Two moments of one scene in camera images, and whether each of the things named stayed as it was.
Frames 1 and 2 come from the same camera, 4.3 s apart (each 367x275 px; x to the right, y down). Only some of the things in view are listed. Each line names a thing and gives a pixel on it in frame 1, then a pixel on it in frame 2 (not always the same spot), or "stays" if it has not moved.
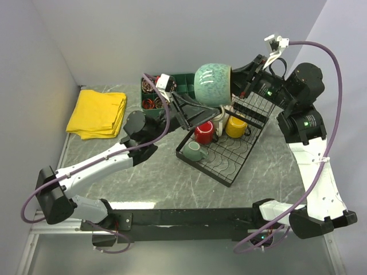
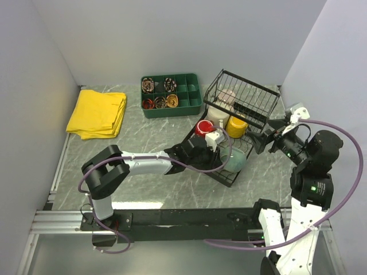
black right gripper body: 268,86 -> 293,144
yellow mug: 235,127 stays
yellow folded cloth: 97,114 stays
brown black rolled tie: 158,103 stays
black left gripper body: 175,118 -> 207,160
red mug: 203,133 stays
